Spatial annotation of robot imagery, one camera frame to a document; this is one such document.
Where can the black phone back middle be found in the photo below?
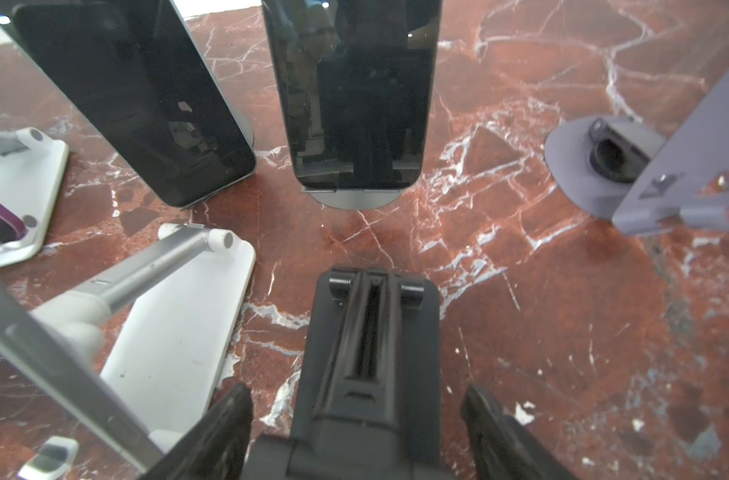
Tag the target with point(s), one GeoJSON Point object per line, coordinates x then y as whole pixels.
{"type": "Point", "coordinates": [133, 71]}

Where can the grey round base phone stand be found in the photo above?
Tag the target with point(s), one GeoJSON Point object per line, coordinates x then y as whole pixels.
{"type": "Point", "coordinates": [355, 199]}

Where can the white phone stand far left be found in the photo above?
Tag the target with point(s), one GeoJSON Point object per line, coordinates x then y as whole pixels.
{"type": "Point", "coordinates": [32, 167]}

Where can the black phone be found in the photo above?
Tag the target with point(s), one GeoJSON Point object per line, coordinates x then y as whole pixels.
{"type": "Point", "coordinates": [133, 71]}
{"type": "Point", "coordinates": [355, 82]}

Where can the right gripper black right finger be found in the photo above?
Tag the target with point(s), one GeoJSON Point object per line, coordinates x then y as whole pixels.
{"type": "Point", "coordinates": [501, 447]}

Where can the grey purple phone stand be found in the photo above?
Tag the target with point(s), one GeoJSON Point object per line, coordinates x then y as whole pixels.
{"type": "Point", "coordinates": [620, 170]}

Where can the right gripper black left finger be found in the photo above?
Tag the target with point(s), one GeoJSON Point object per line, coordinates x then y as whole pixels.
{"type": "Point", "coordinates": [216, 447]}

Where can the black phone back right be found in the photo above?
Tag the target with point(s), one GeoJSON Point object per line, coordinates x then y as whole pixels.
{"type": "Point", "coordinates": [355, 82]}

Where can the black folding phone stand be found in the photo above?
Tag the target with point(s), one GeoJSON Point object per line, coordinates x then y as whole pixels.
{"type": "Point", "coordinates": [368, 400]}

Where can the white silver phone stand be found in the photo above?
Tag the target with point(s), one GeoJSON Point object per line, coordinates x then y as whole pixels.
{"type": "Point", "coordinates": [155, 327]}

